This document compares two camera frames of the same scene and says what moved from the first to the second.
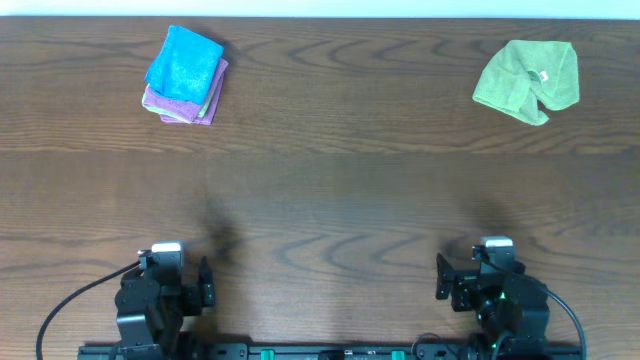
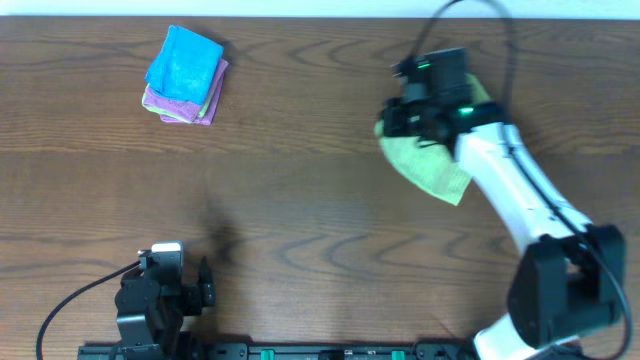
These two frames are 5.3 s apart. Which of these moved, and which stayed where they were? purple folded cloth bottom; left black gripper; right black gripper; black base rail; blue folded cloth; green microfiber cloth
Moved: green microfiber cloth; right black gripper
Stayed: blue folded cloth; purple folded cloth bottom; black base rail; left black gripper
